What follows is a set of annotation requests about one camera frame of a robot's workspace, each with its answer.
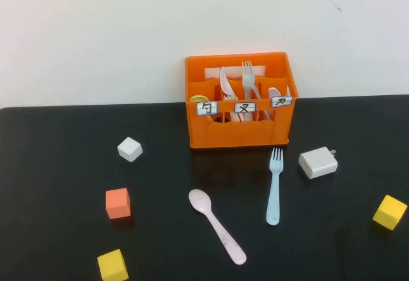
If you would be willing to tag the pink plastic spoon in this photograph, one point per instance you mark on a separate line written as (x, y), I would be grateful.
(199, 201)

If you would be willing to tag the light blue plastic fork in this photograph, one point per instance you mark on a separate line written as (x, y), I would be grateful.
(273, 198)

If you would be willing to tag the orange plastic cutlery holder crate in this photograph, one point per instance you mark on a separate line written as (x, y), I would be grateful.
(239, 134)

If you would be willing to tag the paper label spoon character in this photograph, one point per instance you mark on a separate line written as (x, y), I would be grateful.
(207, 108)

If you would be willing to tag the yellow plastic spoon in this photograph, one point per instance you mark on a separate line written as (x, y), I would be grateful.
(198, 98)

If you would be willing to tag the small pink plastic fork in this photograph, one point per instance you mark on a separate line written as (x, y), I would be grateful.
(228, 97)

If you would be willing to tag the paper label fork character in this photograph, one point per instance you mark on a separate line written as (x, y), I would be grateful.
(245, 107)

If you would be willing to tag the tall white plastic fork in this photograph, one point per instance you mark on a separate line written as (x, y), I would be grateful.
(247, 81)

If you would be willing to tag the white round-tipped plastic knife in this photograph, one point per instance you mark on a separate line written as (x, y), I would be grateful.
(274, 92)

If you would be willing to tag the white foam cube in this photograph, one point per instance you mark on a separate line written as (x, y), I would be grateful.
(129, 150)

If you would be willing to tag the paper label knife character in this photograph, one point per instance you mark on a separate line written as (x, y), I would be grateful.
(282, 101)

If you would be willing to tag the white pointed plastic knife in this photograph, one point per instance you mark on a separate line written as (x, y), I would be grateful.
(288, 92)

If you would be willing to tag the orange foam cube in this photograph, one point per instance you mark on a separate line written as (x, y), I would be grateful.
(117, 203)

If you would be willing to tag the yellow foam cube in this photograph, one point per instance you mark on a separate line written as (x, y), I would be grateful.
(390, 212)
(112, 266)

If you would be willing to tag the white USB wall charger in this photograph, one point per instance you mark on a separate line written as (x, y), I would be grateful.
(319, 164)

